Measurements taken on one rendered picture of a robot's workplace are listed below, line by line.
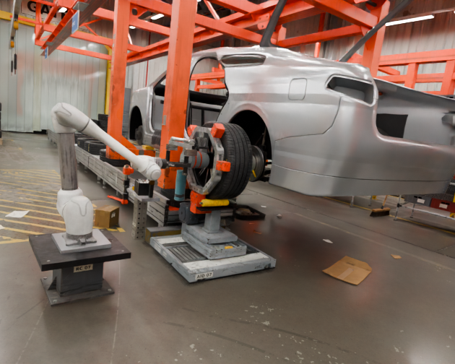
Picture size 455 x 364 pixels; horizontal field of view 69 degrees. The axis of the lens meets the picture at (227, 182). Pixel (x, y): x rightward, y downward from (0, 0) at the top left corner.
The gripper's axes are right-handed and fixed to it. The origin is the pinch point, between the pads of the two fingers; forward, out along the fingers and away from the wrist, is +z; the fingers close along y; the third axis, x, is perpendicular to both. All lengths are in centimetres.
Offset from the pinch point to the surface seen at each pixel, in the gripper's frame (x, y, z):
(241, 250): -70, 13, 54
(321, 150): 24, 75, 61
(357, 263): -81, 51, 165
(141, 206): -50, -68, -7
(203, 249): -69, 2, 23
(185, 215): -51, -36, 24
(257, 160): 6, -2, 70
